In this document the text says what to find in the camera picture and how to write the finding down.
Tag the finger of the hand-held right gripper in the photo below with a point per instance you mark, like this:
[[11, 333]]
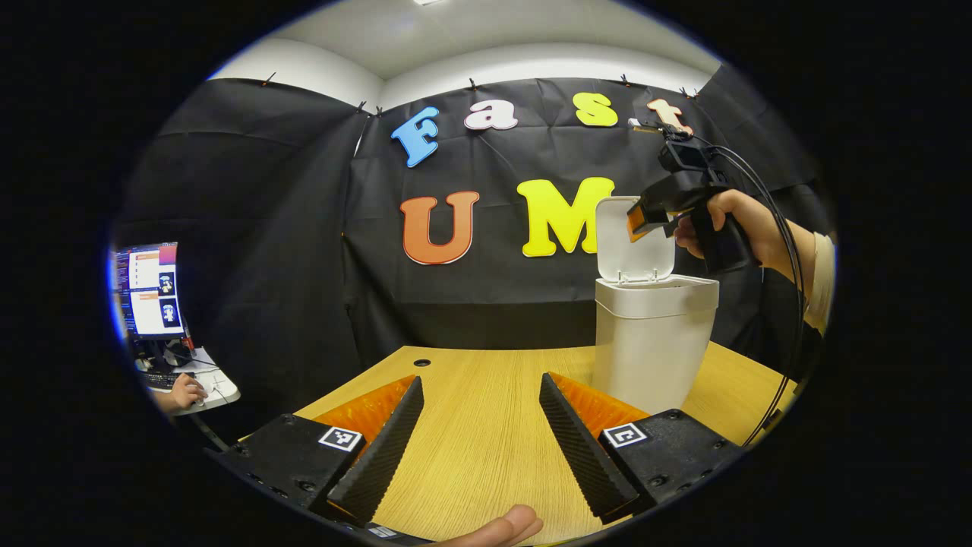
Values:
[[644, 220]]

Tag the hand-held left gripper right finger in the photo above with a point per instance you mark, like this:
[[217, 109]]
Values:
[[581, 456]]

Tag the computer monitor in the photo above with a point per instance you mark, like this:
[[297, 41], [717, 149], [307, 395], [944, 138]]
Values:
[[148, 292]]

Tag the black keyboard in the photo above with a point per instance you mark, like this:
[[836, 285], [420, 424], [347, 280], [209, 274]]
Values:
[[159, 380]]

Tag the white side desk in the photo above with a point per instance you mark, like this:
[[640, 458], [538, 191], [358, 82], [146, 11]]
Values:
[[220, 391]]

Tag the white desktop garbage bin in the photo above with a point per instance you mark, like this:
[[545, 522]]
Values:
[[653, 349]]

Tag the wooden desktop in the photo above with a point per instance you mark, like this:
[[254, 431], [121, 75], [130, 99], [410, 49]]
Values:
[[486, 425]]

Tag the black backdrop cloth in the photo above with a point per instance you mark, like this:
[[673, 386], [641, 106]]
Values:
[[266, 228]]

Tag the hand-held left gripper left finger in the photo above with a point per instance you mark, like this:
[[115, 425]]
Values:
[[380, 456]]

